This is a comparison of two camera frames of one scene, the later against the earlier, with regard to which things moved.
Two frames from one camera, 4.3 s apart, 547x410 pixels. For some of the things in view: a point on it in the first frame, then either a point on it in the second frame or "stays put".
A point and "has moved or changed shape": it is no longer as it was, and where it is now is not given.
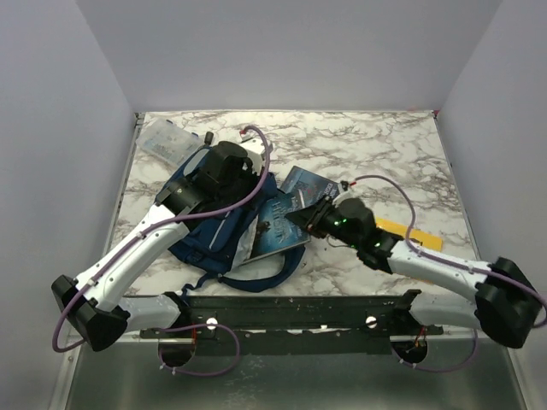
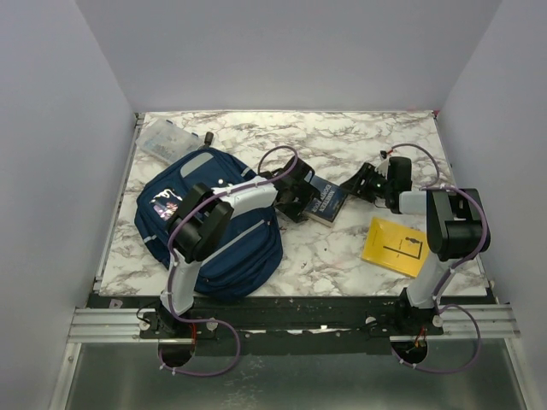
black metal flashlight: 208,137 stays put
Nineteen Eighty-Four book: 313,188 has moved or changed shape
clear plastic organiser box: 169,141 stays put
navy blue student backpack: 219,243 has moved or changed shape
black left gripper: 254,177 to 307,193
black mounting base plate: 295,326 stays put
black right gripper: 311,218 to 367,172
